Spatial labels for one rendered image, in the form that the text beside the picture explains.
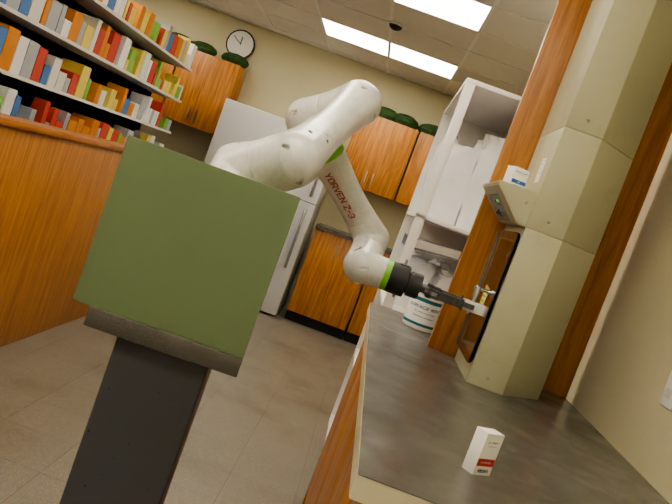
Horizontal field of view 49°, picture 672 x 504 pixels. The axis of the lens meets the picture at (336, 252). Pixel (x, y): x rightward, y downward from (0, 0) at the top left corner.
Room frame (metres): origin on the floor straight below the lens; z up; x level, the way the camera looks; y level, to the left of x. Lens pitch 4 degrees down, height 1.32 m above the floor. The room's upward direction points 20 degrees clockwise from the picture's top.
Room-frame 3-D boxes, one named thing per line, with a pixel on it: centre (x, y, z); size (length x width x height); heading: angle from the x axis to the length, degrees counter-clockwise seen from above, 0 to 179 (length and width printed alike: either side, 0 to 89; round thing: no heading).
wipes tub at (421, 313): (2.85, -0.39, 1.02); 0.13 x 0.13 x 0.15
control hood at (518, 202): (2.27, -0.42, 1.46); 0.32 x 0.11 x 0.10; 178
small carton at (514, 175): (2.22, -0.42, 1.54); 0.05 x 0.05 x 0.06; 17
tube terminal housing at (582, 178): (2.26, -0.61, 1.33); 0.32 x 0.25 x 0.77; 178
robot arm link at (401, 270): (2.17, -0.20, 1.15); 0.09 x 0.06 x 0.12; 178
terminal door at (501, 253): (2.26, -0.47, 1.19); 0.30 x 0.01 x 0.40; 178
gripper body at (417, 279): (2.16, -0.27, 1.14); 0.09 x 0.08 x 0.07; 88
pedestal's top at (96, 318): (1.62, 0.27, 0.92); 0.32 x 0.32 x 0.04; 4
